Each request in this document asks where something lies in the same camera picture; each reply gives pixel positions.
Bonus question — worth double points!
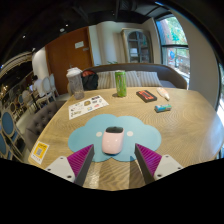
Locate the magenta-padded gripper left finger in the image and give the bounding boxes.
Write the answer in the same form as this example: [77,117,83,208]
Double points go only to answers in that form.
[44,143,96,187]

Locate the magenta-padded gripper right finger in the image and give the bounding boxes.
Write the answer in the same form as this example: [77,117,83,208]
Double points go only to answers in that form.
[134,143,184,185]

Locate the pink computer mouse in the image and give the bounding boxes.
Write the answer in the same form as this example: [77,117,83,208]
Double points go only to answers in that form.
[101,126,125,155]

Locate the blue cloud-shaped mouse pad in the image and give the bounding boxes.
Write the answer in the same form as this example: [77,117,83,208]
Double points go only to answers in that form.
[67,113,163,163]

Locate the yellow square sticker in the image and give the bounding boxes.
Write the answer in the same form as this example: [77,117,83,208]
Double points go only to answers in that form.
[29,140,50,165]

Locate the grey tufted chair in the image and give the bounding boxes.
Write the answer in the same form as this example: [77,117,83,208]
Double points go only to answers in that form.
[23,99,68,153]

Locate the green and blue small pack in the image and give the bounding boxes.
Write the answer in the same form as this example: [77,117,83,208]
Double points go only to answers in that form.
[154,103,173,113]

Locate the group of blue chairs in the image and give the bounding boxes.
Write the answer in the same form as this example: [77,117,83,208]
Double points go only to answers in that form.
[0,93,26,163]

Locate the white sticker sheet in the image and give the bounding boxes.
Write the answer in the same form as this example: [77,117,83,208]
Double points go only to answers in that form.
[68,94,110,121]

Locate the black box with red print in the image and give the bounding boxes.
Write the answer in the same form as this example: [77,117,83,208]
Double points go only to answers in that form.
[135,89,158,103]

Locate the white squeeze tube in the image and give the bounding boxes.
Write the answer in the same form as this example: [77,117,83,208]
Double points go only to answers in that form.
[156,87,171,102]

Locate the group of white chairs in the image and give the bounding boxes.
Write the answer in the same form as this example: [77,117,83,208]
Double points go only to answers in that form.
[31,73,60,108]

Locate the clear shaker bottle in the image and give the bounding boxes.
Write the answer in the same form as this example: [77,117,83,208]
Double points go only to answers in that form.
[65,67,86,101]

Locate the black-framed window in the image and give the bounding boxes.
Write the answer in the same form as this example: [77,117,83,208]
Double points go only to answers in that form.
[214,56,224,121]
[155,14,191,88]

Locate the striped cushion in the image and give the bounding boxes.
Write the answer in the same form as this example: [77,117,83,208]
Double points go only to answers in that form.
[96,70,118,90]
[125,70,163,88]

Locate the brown curved sofa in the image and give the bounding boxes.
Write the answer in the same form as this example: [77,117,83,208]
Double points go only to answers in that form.
[81,62,189,91]

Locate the black bag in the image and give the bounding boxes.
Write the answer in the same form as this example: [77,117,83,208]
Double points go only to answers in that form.
[81,69,100,91]

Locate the green drink can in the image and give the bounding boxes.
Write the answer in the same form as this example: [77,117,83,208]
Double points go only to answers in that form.
[114,69,128,98]

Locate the brown wooden door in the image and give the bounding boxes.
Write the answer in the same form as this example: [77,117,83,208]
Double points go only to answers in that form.
[44,26,95,96]

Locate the glass-door cabinet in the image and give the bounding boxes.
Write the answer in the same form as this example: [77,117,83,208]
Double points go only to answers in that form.
[120,27,152,64]

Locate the white sign on door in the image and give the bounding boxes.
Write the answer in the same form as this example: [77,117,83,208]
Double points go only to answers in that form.
[74,40,85,50]

